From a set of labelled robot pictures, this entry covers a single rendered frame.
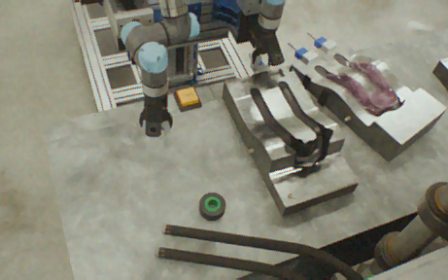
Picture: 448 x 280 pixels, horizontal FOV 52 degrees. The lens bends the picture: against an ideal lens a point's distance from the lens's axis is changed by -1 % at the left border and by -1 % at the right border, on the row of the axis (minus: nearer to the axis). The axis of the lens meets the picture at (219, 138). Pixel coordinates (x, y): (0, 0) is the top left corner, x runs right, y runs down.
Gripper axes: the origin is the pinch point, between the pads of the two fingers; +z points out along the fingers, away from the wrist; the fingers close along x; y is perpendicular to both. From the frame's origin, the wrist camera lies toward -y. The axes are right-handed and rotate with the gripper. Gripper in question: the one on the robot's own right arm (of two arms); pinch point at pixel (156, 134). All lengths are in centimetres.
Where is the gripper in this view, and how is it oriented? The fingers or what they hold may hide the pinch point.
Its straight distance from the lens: 150.1
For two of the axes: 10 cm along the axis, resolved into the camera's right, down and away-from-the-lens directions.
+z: -0.8, 5.8, 8.1
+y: -0.4, -8.2, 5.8
